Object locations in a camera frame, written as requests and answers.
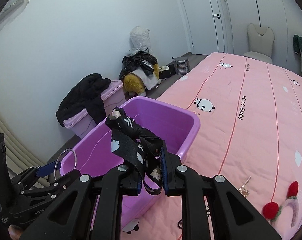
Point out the lilac storage box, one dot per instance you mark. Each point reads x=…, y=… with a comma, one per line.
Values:
x=84, y=121

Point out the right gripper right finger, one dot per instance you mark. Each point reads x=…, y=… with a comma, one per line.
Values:
x=212, y=208

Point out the grey woven stool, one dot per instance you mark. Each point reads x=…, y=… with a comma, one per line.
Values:
x=181, y=65

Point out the pearl hair claw clip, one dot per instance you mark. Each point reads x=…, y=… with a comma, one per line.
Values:
x=243, y=190

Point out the black jacket on box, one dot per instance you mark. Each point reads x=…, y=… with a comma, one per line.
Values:
x=87, y=91

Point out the beige cat-ear chair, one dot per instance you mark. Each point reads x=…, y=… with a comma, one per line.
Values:
x=261, y=41

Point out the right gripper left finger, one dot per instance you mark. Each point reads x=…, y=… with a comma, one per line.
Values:
x=90, y=208

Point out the person's left hand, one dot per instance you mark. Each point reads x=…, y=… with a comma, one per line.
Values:
x=15, y=232

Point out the black plastic bag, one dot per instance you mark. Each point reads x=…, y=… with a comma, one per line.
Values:
x=141, y=60

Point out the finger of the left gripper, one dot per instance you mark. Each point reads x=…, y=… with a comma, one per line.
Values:
x=65, y=181
x=47, y=169

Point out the pink bed quilt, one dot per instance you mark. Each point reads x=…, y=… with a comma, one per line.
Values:
x=250, y=115

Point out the yellow plush toy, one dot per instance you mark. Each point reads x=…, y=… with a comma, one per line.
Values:
x=137, y=82

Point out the white door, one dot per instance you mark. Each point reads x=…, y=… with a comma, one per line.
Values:
x=208, y=26

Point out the pink strawberry headband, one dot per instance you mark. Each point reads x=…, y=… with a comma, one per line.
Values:
x=272, y=211

